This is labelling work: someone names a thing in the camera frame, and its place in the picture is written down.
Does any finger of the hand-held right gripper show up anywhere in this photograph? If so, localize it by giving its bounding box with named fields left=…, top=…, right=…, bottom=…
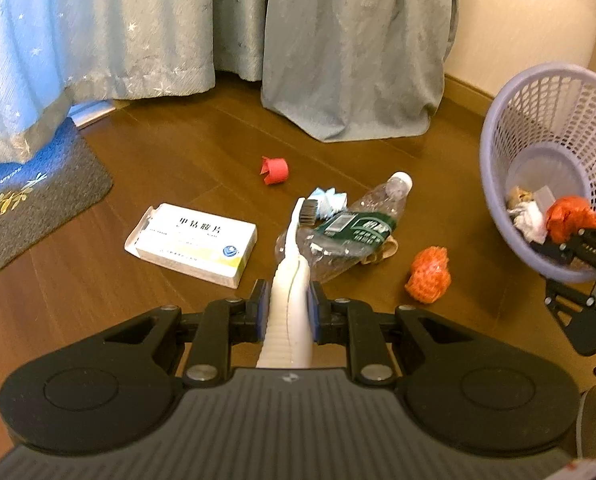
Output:
left=530, top=229, right=596, bottom=271
left=545, top=280, right=596, bottom=356

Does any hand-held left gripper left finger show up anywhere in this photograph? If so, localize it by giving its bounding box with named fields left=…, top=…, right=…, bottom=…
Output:
left=85, top=282, right=270, bottom=387

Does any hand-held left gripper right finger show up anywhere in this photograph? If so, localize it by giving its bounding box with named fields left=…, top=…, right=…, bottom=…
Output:
left=309, top=282, right=493, bottom=386

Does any white toothbrush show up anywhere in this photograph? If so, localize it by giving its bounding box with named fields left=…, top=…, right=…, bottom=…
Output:
left=256, top=197, right=319, bottom=370

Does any red plastic bag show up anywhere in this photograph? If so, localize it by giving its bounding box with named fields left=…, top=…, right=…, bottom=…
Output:
left=545, top=196, right=596, bottom=241

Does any white tissue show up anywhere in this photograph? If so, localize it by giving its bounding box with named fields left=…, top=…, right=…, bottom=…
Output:
left=514, top=202, right=549, bottom=243

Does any white medicine box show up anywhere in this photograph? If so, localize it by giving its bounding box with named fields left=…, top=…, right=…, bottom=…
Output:
left=124, top=203, right=259, bottom=289

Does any blue face mask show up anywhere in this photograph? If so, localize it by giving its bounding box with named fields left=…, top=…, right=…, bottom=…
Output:
left=308, top=187, right=349, bottom=220

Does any purple mesh wastebasket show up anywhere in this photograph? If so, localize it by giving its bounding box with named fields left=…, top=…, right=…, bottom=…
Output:
left=480, top=62, right=596, bottom=283

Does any clear plastic bottle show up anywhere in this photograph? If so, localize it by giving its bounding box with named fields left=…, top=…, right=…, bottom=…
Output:
left=275, top=171, right=413, bottom=283

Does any orange foam fruit net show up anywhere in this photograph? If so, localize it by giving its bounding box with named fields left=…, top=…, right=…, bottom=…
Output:
left=404, top=246, right=451, bottom=305

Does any red plastic cap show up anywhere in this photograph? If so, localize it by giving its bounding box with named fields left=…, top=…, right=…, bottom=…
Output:
left=259, top=156, right=289, bottom=186

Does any blue and grey doormat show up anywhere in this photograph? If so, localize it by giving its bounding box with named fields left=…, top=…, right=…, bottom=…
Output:
left=0, top=117, right=115, bottom=288

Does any star-print curtain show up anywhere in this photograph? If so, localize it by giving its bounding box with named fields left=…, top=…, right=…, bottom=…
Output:
left=0, top=0, right=275, bottom=177

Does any tan tape ring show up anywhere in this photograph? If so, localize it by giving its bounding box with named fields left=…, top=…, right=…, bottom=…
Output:
left=355, top=237, right=399, bottom=266

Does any white floor rail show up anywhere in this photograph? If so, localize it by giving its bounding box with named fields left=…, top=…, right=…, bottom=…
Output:
left=70, top=101, right=115, bottom=130

